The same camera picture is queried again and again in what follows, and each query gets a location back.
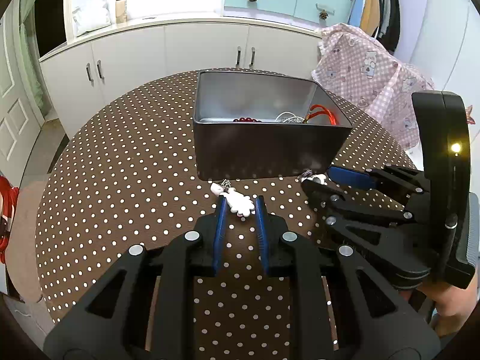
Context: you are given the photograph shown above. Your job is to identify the white bear charm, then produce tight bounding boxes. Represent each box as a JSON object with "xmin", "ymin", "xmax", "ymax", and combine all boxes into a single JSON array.
[{"xmin": 298, "ymin": 170, "xmax": 328, "ymax": 185}]

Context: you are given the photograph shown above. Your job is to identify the red cord bracelet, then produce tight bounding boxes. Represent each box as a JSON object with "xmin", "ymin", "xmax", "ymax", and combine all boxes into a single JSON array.
[{"xmin": 305, "ymin": 103, "xmax": 340, "ymax": 126}]

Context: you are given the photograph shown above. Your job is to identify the pink white charm keychain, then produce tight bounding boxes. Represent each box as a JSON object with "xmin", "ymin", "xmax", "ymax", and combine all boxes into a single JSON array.
[{"xmin": 210, "ymin": 180, "xmax": 255, "ymax": 218}]

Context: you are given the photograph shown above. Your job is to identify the person's hand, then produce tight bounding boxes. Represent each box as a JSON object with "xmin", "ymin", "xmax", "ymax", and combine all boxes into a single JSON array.
[{"xmin": 419, "ymin": 280, "xmax": 477, "ymax": 337}]

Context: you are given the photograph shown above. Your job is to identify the dark grey storage box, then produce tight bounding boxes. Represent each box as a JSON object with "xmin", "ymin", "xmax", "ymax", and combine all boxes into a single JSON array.
[{"xmin": 193, "ymin": 71, "xmax": 353, "ymax": 180}]

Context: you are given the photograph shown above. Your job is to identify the brown polka dot tablecloth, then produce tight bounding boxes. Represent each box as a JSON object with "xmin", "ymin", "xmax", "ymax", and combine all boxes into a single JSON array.
[{"xmin": 36, "ymin": 72, "xmax": 412, "ymax": 359}]

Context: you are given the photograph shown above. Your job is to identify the hanging clothes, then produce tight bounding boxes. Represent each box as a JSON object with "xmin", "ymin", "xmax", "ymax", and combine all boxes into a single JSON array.
[{"xmin": 347, "ymin": 0, "xmax": 401, "ymax": 55}]

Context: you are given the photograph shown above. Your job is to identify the red cartoon poster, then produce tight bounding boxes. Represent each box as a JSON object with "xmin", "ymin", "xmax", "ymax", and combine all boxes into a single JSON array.
[{"xmin": 0, "ymin": 175, "xmax": 20, "ymax": 264}]

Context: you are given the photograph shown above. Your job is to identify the white panel door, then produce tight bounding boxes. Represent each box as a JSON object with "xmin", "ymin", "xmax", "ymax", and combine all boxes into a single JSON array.
[{"xmin": 0, "ymin": 7, "xmax": 41, "ymax": 186}]

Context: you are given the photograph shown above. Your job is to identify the white low cabinet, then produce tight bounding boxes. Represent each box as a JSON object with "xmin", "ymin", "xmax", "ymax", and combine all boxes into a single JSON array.
[{"xmin": 40, "ymin": 19, "xmax": 320, "ymax": 137}]

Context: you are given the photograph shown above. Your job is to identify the brown paper package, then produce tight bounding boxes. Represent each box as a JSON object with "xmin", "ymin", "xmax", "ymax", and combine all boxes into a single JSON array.
[{"xmin": 115, "ymin": 0, "xmax": 128, "ymax": 24}]

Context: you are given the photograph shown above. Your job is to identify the white plastic bag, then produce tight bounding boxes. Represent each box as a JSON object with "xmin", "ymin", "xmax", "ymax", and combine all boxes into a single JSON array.
[{"xmin": 72, "ymin": 0, "xmax": 112, "ymax": 37}]

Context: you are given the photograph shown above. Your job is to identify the pink butterfly wall sticker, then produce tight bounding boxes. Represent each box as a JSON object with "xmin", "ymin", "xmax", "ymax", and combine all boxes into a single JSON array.
[{"xmin": 465, "ymin": 105, "xmax": 476, "ymax": 125}]

